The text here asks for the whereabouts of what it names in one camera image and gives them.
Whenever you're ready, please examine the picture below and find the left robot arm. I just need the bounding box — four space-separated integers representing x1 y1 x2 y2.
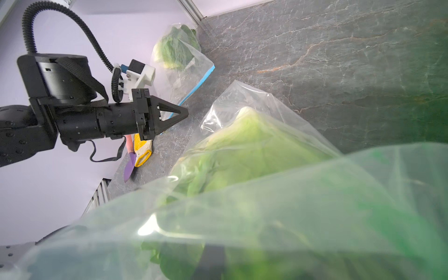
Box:
1 1 189 166

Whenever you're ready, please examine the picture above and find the chinese cabbage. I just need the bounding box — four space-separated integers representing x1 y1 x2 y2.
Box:
169 107 339 197
153 24 201 71

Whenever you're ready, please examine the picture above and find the clear zip-top bag blue seal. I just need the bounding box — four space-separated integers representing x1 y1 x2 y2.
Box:
1 81 448 280

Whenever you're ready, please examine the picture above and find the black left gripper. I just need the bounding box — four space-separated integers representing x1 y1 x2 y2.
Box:
132 88 189 140

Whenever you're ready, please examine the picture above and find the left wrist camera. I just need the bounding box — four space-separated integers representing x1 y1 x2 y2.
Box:
120 59 156 102

